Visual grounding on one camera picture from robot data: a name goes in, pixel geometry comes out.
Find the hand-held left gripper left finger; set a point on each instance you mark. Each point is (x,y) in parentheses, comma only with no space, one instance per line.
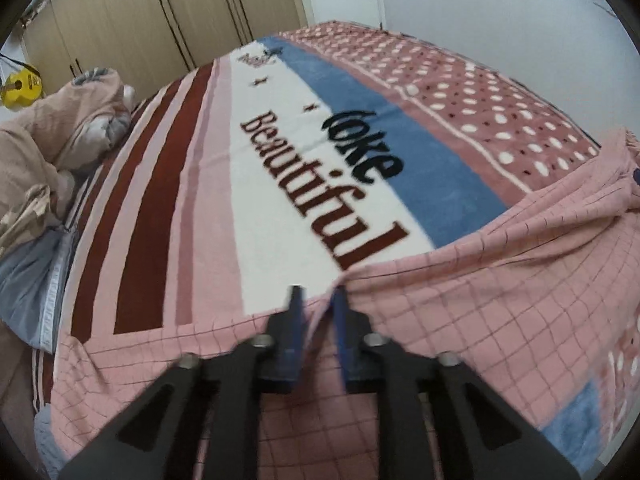
(296,330)

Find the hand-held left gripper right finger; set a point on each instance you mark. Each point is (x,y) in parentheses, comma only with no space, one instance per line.
(342,332)

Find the pink checked pants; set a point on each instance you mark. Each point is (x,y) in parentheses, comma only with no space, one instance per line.
(475,310)

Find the striped printed blanket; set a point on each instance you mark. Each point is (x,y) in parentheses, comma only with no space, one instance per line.
(280,185)

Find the light grey blue cloth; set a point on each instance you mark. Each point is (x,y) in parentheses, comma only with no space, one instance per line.
(47,440)

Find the beige striped cloth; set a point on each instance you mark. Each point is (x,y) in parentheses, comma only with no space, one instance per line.
(25,220)

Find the beige duvet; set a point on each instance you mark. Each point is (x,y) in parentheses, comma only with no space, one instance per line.
(30,135)

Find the beige wardrobe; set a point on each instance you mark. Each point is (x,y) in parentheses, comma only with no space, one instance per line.
(125,10)

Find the yellow guitar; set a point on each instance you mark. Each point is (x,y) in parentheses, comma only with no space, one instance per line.
(20,87)

